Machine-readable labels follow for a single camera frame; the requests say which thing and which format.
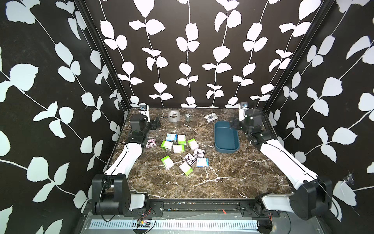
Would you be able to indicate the green tissue pack back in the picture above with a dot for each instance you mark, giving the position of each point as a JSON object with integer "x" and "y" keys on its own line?
{"x": 182, "y": 139}

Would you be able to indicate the clear tape roll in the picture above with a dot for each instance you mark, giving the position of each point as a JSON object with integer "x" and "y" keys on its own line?
{"x": 174, "y": 116}

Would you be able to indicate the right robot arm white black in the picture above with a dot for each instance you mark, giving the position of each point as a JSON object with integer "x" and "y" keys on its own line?
{"x": 312, "y": 194}

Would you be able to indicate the pink kuromi tissue pack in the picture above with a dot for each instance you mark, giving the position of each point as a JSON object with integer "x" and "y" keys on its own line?
{"x": 151, "y": 143}
{"x": 189, "y": 159}
{"x": 199, "y": 153}

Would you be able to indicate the blue cinnamoroll tissue pack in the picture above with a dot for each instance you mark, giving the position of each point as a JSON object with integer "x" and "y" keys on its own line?
{"x": 202, "y": 162}
{"x": 171, "y": 137}

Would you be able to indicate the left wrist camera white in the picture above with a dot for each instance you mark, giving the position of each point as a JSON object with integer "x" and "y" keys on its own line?
{"x": 144, "y": 110}

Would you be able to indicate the white perforated strip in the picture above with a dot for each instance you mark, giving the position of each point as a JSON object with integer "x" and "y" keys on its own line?
{"x": 189, "y": 225}

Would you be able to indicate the blue Cinnamoroll tissue pack front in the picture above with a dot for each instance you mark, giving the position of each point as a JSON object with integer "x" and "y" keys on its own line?
{"x": 202, "y": 162}

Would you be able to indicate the blue Cinnamoroll tissue pack back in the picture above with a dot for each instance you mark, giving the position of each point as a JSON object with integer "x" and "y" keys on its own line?
{"x": 171, "y": 137}

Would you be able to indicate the small white square box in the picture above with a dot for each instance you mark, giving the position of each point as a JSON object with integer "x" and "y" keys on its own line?
{"x": 211, "y": 117}

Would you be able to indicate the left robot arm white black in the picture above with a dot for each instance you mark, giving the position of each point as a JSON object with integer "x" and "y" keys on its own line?
{"x": 110, "y": 191}

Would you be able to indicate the green tissue pack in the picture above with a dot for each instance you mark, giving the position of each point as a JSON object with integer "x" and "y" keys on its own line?
{"x": 193, "y": 144}
{"x": 178, "y": 148}
{"x": 167, "y": 145}
{"x": 182, "y": 139}
{"x": 187, "y": 170}
{"x": 167, "y": 162}

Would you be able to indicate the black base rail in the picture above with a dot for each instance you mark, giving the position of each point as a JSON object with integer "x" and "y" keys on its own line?
{"x": 159, "y": 207}

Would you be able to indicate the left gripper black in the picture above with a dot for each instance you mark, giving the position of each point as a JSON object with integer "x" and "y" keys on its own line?
{"x": 153, "y": 126}

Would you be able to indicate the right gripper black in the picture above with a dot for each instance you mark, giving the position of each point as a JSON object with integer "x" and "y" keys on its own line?
{"x": 236, "y": 124}

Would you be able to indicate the teal storage box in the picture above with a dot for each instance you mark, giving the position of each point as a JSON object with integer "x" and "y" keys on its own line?
{"x": 226, "y": 139}

